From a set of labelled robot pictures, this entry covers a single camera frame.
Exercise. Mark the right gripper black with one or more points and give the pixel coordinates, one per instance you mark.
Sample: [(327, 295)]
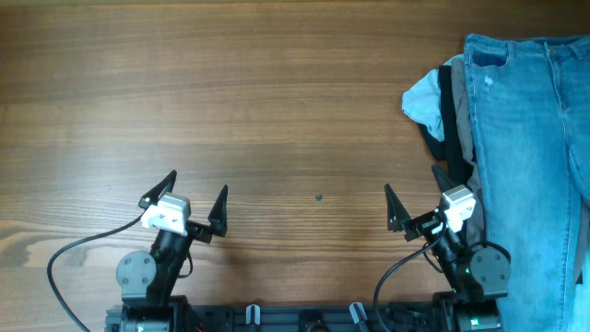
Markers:
[(398, 219)]

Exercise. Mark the black garment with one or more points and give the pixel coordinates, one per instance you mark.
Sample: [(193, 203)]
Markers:
[(450, 149)]

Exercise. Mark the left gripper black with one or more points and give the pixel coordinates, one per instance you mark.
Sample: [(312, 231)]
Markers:
[(218, 218)]

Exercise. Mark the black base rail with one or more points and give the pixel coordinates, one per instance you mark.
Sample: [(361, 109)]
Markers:
[(318, 318)]

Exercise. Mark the light blue shirt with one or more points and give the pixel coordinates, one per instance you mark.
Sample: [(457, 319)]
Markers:
[(422, 103)]

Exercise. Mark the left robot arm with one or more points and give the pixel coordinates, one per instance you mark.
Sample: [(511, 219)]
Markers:
[(148, 278)]

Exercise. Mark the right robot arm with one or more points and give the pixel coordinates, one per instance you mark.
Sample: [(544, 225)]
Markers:
[(478, 273)]

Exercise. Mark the light blue denim jeans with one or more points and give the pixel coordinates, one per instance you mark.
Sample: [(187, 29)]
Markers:
[(529, 111)]

